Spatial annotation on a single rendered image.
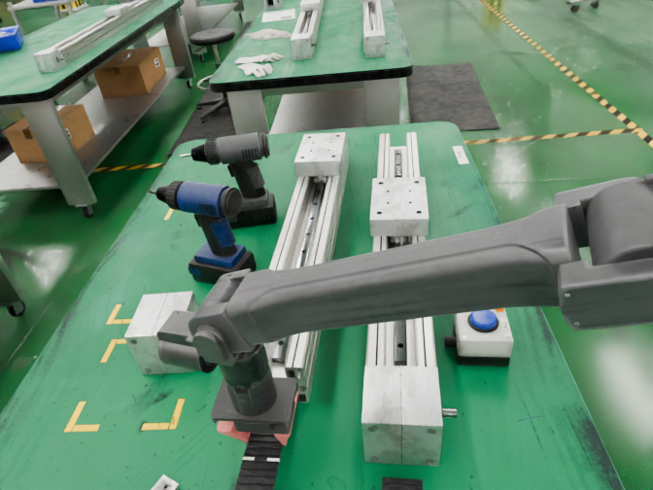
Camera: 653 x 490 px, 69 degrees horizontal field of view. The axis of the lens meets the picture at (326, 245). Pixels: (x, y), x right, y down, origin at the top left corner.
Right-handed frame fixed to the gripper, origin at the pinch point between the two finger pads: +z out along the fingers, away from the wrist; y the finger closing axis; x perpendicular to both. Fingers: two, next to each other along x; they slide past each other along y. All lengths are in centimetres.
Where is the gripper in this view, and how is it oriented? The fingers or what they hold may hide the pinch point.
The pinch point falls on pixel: (266, 437)
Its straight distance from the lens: 72.4
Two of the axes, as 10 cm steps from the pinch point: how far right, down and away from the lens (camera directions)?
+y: -9.9, 0.0, 1.5
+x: -1.2, 6.0, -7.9
